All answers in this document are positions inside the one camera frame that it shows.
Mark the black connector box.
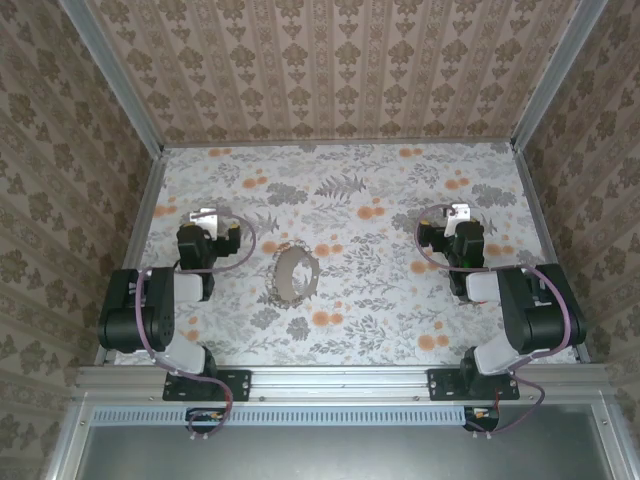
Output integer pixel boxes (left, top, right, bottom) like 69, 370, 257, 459
463, 405, 501, 432
185, 407, 227, 435

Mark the grey metal panel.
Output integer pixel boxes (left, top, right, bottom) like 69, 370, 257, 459
74, 404, 619, 480

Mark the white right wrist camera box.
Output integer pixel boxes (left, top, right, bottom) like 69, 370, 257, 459
444, 203, 474, 237

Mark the aluminium table side rail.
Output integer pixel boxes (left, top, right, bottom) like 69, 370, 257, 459
512, 147, 591, 364
94, 149, 169, 366

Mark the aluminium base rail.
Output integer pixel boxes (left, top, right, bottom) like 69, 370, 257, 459
74, 363, 614, 404

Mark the aluminium frame post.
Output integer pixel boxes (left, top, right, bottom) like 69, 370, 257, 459
59, 0, 166, 154
509, 0, 611, 151

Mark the grey slotted cable duct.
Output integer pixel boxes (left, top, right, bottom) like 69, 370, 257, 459
92, 403, 469, 426

